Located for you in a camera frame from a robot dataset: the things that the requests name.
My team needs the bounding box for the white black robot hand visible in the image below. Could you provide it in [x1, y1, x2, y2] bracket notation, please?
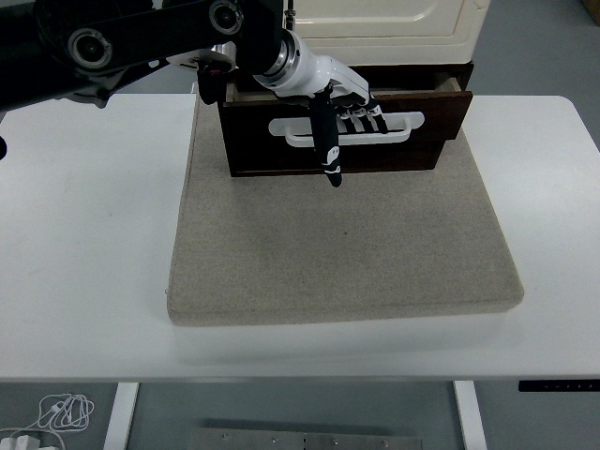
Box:
[254, 41, 390, 188]

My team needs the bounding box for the white drawer handle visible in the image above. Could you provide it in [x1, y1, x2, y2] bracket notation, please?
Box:
[268, 111, 426, 147]

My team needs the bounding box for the dark wooden drawer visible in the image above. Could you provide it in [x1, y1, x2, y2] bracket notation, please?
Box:
[222, 70, 473, 158]

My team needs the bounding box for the cream plastic cabinet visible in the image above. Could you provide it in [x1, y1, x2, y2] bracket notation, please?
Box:
[283, 0, 491, 67]

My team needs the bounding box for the dark wooden drawer case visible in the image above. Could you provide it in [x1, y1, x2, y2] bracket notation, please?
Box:
[213, 58, 475, 178]

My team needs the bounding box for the beige fabric mat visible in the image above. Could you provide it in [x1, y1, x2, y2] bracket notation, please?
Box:
[166, 80, 525, 328]

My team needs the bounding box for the grey metal plate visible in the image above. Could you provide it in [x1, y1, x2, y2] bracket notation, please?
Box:
[187, 426, 425, 450]

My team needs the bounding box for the white table leg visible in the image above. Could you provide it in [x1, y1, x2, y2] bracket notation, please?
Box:
[101, 382, 141, 450]
[453, 380, 488, 450]

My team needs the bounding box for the black table control panel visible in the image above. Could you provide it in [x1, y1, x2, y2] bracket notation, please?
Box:
[517, 380, 600, 393]

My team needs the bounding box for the white charger adapter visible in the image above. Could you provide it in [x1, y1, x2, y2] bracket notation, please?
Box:
[2, 433, 46, 450]

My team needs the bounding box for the white cable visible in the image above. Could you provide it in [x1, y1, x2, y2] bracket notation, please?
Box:
[0, 392, 96, 450]

